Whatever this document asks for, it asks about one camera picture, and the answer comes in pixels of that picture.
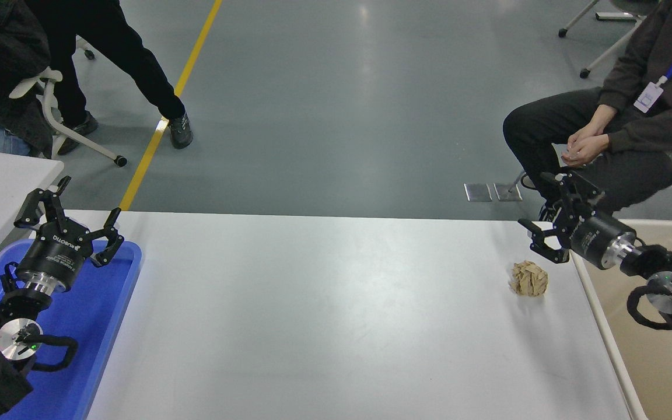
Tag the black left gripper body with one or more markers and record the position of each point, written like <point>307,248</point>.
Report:
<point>56,256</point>

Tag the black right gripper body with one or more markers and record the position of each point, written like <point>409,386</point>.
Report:
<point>595,239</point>

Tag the tan paper ball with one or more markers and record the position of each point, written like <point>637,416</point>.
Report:
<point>529,280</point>

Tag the person's right forearm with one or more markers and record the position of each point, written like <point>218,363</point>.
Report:
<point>603,116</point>

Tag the person's left hand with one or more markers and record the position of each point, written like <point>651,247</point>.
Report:
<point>587,151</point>

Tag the person's right hand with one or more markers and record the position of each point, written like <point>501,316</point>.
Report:
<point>585,134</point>

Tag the blue plastic tray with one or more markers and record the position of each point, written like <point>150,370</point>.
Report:
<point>97,309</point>

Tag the metal floor outlet plate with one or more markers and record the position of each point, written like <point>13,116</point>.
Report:
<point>505,191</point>
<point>478,192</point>

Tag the large pale plastic bin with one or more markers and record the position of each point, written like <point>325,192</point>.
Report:
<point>616,326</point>

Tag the white office chair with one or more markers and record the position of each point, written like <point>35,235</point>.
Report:
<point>50,116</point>

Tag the white wheeled chair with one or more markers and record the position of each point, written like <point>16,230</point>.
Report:
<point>603,57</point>

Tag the grey seat office chair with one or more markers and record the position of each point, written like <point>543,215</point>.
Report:
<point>86,49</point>

